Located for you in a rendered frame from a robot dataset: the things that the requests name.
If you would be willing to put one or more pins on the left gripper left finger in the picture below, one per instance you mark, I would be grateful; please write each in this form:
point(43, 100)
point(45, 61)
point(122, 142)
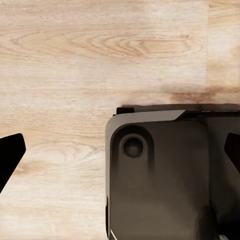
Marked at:
point(12, 149)

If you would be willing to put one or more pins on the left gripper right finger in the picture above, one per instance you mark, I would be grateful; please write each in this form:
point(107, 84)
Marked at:
point(232, 149)

